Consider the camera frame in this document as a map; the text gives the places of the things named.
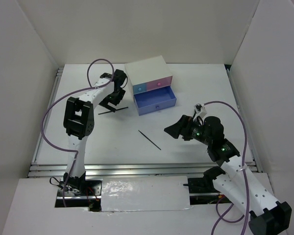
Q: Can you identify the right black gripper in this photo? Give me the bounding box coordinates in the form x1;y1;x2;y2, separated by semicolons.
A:
164;114;212;145

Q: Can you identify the light blue small drawer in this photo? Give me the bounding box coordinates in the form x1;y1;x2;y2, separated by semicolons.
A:
132;83;147;95

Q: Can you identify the purple wide drawer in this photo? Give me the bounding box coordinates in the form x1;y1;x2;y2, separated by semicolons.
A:
134;86;176;116

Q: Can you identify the pink drawer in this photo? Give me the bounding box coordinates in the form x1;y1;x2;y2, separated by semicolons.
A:
146;76;172;91

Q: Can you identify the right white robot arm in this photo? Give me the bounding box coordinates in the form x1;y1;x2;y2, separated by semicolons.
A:
164;115;292;235

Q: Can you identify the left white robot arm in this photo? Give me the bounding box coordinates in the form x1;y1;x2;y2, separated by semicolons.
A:
63;69;127;195

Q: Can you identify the thin black brush far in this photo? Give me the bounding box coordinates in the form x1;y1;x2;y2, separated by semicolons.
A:
98;106;129;115

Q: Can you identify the thin black brush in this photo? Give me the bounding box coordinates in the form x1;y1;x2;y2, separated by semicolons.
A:
138;130;161;151
98;106;129;115

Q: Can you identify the thin black brush near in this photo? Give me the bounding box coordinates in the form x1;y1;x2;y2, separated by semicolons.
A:
138;130;161;151

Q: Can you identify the white drawer cabinet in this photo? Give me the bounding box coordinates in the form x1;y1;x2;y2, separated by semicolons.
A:
124;55;172;95

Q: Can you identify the white taped cover plate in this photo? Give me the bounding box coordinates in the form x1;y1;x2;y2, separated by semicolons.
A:
101;176;191;212

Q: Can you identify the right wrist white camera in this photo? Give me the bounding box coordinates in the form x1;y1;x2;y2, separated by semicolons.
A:
193;103;207;121

